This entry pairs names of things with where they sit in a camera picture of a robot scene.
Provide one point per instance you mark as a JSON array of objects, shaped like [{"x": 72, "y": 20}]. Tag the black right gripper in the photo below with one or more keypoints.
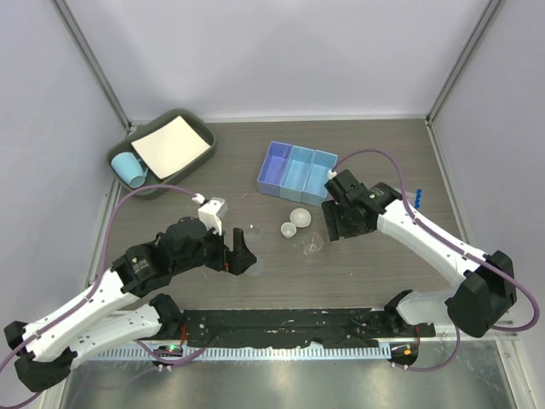
[{"x": 331, "y": 210}]

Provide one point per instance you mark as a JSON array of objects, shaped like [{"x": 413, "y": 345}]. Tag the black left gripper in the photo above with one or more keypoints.
[{"x": 236, "y": 261}]

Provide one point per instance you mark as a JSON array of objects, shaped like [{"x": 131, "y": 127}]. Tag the clear glass beaker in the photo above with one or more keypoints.
[{"x": 312, "y": 243}]

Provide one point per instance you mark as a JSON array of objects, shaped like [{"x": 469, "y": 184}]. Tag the clear test tube rack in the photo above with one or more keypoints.
[{"x": 411, "y": 197}]

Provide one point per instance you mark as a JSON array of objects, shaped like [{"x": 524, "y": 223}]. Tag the blue tiered organizer box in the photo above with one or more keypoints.
[{"x": 295, "y": 173}]

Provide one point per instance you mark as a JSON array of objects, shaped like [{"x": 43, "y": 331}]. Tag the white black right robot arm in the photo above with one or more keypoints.
[{"x": 480, "y": 289}]

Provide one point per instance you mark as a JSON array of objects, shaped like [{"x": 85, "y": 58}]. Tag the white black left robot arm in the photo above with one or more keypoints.
[{"x": 49, "y": 349}]

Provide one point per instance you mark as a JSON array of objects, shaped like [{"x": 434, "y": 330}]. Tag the clear glass watch dish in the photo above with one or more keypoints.
[{"x": 253, "y": 233}]

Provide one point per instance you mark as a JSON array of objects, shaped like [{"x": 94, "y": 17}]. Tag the large white ceramic bowl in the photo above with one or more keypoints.
[{"x": 300, "y": 217}]

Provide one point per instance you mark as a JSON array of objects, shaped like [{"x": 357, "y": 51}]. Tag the small white ceramic bowl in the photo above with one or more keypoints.
[{"x": 288, "y": 230}]

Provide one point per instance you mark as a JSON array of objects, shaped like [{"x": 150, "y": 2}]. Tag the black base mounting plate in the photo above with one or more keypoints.
[{"x": 333, "y": 328}]

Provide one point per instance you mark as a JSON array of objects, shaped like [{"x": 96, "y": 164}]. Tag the white square plate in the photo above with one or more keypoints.
[{"x": 171, "y": 148}]

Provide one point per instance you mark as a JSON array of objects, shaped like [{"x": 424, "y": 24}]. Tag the dark green plastic tray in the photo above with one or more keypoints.
[{"x": 152, "y": 182}]

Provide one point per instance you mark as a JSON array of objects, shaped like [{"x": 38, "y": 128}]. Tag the light blue mug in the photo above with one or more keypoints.
[{"x": 130, "y": 169}]

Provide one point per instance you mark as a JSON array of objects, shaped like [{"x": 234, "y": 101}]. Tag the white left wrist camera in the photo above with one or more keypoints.
[{"x": 210, "y": 212}]

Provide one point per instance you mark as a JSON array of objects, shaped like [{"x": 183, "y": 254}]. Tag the white slotted cable duct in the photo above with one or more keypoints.
[{"x": 314, "y": 351}]

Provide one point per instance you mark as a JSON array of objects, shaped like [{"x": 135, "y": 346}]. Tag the aluminium rail profile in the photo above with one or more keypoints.
[{"x": 470, "y": 322}]

